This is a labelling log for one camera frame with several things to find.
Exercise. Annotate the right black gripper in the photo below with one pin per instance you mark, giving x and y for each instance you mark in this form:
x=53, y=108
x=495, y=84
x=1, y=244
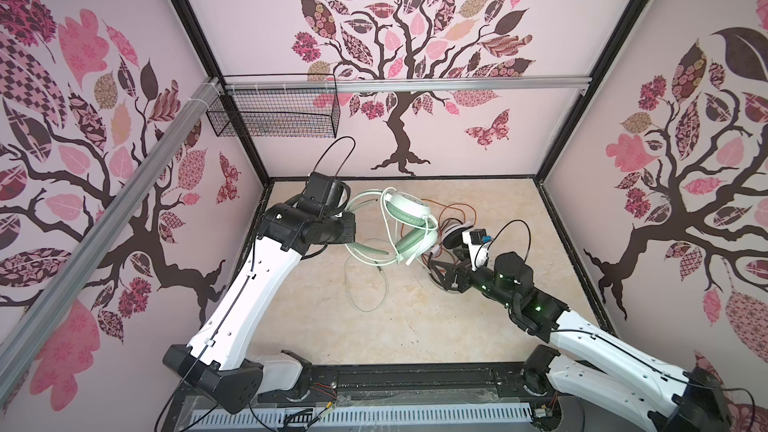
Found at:
x=452, y=272

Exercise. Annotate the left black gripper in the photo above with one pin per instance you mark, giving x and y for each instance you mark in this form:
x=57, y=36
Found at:
x=347, y=234

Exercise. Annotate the mint green headphones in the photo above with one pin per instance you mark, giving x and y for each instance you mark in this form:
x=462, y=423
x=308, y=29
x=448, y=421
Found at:
x=410, y=226

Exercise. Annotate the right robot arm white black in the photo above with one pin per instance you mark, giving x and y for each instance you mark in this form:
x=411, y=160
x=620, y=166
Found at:
x=580, y=359

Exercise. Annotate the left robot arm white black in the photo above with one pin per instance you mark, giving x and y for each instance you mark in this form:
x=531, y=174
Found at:
x=213, y=361

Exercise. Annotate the white black headphones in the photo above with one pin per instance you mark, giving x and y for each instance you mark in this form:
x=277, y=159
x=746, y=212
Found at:
x=458, y=236

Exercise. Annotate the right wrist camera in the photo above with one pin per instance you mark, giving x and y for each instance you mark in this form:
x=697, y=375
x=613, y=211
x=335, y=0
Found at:
x=479, y=253

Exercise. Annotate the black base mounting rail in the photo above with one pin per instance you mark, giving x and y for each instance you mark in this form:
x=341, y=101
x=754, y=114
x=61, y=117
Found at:
x=420, y=381

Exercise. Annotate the black wire mesh basket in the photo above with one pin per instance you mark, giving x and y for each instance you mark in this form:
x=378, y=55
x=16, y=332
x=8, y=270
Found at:
x=292, y=105

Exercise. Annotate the aluminium rail back wall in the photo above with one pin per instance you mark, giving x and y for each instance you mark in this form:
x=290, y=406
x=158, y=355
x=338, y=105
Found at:
x=408, y=84

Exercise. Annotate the aluminium rail wall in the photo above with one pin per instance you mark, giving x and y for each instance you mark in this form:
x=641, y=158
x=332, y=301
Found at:
x=408, y=84
x=21, y=346

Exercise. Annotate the white slotted cable duct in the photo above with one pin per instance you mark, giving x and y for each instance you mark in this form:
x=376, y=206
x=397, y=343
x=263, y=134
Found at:
x=358, y=417

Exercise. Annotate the aluminium rail left wall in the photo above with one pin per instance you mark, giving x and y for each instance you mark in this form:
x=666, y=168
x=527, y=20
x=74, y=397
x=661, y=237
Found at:
x=21, y=346

